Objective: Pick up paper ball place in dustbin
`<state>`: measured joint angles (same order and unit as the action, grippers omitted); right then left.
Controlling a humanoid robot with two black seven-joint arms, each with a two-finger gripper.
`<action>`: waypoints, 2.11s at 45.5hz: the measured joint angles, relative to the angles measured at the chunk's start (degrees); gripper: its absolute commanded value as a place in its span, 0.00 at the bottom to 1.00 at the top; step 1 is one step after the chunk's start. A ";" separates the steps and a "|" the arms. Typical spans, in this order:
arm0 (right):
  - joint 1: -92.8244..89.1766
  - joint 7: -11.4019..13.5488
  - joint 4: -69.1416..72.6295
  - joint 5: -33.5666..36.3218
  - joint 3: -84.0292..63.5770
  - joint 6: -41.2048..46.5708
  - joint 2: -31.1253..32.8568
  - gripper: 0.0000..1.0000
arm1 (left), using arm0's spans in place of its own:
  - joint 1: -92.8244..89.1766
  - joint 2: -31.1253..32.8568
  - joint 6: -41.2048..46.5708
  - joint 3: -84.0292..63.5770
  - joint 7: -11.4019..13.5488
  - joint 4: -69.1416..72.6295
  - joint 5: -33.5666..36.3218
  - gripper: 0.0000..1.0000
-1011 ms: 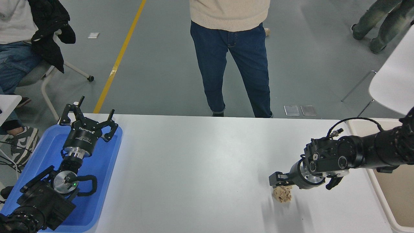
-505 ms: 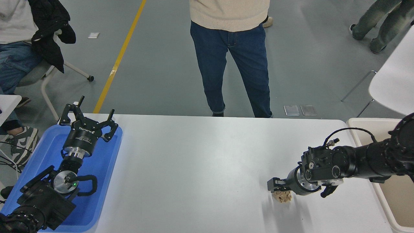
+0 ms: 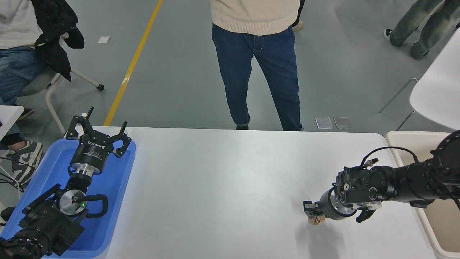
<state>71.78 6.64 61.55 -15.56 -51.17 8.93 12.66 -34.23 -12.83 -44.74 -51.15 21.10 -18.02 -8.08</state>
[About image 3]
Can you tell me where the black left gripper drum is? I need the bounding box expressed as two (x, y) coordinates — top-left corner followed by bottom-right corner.
(70, 133), (115, 174)

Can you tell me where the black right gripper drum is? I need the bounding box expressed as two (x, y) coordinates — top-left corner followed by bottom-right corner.
(319, 187), (348, 221)

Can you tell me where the blue plastic tray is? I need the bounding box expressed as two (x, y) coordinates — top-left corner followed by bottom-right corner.
(0, 138), (137, 259)

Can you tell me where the white chair with casters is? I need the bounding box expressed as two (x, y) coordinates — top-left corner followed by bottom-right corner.
(18, 32), (105, 135)

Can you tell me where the white desk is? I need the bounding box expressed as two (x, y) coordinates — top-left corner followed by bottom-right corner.
(0, 105), (24, 141)

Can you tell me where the black jacket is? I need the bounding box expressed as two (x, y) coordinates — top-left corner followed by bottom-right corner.
(31, 0), (85, 82)

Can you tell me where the black round floor object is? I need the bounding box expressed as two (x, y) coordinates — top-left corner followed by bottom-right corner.
(0, 206), (17, 222)

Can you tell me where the large pale bin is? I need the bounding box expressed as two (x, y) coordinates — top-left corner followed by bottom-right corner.
(385, 131), (460, 259)

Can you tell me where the white round side table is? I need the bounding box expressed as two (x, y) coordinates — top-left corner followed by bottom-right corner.
(379, 27), (460, 132)

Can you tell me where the black cable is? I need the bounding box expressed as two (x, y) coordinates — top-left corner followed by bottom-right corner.
(0, 155), (26, 194)

